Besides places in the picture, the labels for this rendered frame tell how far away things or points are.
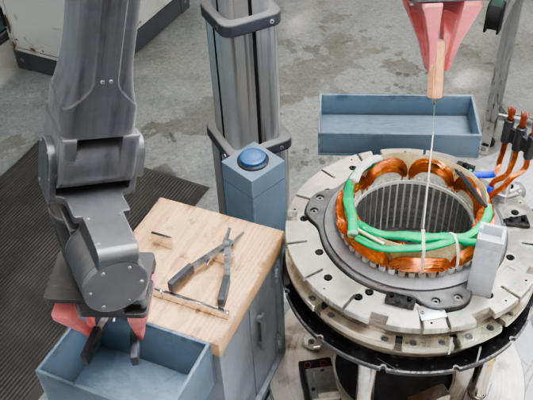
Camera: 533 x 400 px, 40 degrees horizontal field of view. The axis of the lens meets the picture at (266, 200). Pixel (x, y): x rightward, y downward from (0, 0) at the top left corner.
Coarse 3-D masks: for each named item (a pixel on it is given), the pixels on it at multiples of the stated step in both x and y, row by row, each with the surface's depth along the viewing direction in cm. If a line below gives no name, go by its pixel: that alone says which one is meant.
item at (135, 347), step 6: (132, 330) 80; (132, 336) 80; (132, 342) 79; (138, 342) 80; (132, 348) 78; (138, 348) 79; (132, 354) 78; (138, 354) 79; (132, 360) 78; (138, 360) 78
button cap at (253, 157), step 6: (246, 150) 115; (252, 150) 114; (258, 150) 114; (240, 156) 114; (246, 156) 113; (252, 156) 113; (258, 156) 113; (264, 156) 113; (240, 162) 114; (246, 162) 113; (252, 162) 112; (258, 162) 113; (264, 162) 114
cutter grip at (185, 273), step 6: (186, 264) 91; (192, 264) 90; (180, 270) 90; (186, 270) 90; (192, 270) 91; (174, 276) 89; (180, 276) 89; (186, 276) 90; (168, 282) 89; (174, 282) 89; (180, 282) 90; (168, 288) 89; (174, 288) 89
